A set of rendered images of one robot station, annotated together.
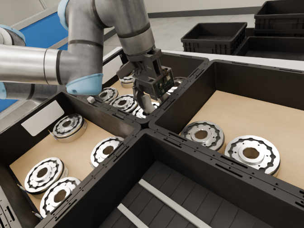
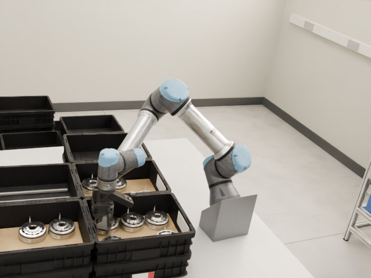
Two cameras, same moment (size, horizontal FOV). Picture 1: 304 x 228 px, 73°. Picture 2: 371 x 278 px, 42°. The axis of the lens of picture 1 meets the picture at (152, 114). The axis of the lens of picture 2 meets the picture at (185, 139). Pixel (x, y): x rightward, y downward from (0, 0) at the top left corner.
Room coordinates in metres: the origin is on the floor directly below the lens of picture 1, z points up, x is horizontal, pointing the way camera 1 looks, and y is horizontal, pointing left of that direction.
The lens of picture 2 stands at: (1.05, -1.55, 2.08)
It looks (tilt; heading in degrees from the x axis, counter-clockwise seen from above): 25 degrees down; 102
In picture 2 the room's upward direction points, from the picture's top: 9 degrees clockwise
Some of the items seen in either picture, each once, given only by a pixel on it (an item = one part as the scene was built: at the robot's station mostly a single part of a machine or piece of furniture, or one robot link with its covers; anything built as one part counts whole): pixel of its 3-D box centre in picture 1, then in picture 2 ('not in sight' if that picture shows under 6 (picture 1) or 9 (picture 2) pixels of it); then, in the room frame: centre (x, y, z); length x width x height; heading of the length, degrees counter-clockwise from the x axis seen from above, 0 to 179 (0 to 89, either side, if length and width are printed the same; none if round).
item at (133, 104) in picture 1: (123, 104); (132, 219); (0.55, 0.08, 0.86); 0.10 x 0.10 x 0.01
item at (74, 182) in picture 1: (61, 197); (93, 183); (0.28, 0.26, 0.86); 0.10 x 0.10 x 0.01
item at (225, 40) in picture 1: (214, 58); not in sight; (1.43, -0.63, 0.37); 0.40 x 0.30 x 0.45; 40
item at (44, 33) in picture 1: (54, 45); not in sight; (2.50, 0.77, 0.60); 0.72 x 0.03 x 0.56; 130
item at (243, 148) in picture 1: (250, 153); (32, 228); (0.22, -0.16, 0.86); 0.05 x 0.05 x 0.01
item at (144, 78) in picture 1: (149, 71); (103, 199); (0.45, -0.03, 0.99); 0.09 x 0.08 x 0.12; 31
